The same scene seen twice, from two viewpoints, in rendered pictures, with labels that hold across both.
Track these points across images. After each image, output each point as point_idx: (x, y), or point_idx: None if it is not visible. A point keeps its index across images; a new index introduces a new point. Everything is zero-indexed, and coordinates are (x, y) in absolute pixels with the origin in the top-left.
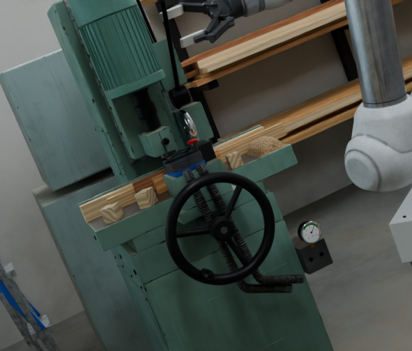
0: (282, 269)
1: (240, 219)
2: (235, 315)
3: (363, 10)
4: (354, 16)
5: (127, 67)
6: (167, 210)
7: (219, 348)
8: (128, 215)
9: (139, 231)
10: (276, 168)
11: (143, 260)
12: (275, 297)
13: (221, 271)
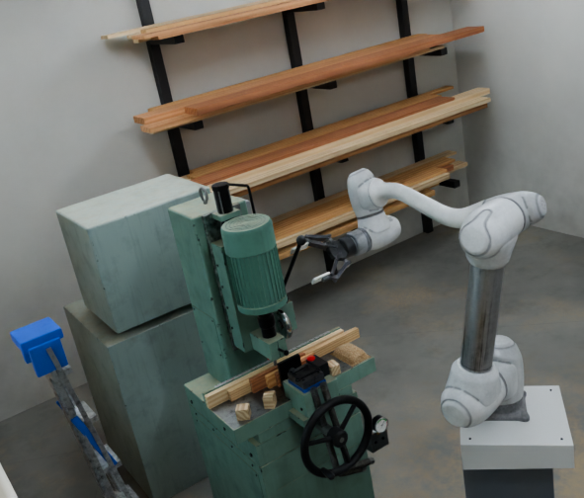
0: (354, 449)
1: None
2: (318, 484)
3: (483, 313)
4: (475, 314)
5: (267, 294)
6: (286, 410)
7: None
8: (256, 414)
9: (264, 428)
10: (362, 374)
11: (263, 449)
12: None
13: (313, 453)
